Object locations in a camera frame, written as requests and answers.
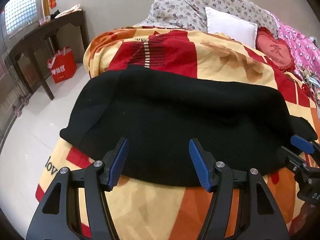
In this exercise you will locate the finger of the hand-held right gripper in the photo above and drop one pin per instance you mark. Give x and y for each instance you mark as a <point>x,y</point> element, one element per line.
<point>301,142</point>
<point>295,161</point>

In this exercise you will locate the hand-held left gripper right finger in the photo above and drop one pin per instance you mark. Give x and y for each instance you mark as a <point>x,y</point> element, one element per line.
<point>198,162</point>

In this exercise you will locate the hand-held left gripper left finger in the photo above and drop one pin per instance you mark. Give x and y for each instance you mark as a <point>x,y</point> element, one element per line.
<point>119,160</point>

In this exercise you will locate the black pants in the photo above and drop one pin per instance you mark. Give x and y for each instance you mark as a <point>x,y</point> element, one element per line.
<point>162,130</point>

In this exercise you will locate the yellow red printed blanket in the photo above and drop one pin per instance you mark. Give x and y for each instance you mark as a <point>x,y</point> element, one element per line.
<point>155,207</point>

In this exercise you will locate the blue face mask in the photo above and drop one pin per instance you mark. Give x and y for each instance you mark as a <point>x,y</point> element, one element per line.
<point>312,80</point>

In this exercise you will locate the red heart cushion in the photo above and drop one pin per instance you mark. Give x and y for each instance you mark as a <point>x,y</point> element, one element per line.
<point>275,50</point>

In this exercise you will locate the pink printed bedding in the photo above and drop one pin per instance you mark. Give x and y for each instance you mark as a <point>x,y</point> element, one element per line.
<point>300,42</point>

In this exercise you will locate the red shopping bag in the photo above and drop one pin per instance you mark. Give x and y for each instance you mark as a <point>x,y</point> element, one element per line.
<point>62,67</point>

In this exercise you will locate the small patterned shoe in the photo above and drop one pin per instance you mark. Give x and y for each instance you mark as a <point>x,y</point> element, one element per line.
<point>18,111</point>
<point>25,101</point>

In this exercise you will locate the white pillow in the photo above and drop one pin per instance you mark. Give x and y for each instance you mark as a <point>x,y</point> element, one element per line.
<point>230,27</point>

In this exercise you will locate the dark wooden table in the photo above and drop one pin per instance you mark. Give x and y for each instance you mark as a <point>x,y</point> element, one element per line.
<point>37,31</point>

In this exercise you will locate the floral quilt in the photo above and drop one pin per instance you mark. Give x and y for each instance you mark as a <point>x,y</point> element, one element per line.
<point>175,7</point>

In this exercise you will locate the beige cloth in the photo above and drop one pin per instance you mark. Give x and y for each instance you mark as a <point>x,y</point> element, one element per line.
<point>71,10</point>

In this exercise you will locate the black cloth item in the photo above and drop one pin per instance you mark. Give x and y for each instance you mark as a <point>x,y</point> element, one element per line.
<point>55,15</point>

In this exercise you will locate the glass block window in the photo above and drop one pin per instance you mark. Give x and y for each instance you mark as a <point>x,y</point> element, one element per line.
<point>22,10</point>

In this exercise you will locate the wooden slatted wall panel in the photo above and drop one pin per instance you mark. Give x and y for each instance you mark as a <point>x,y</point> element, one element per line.
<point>15,85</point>

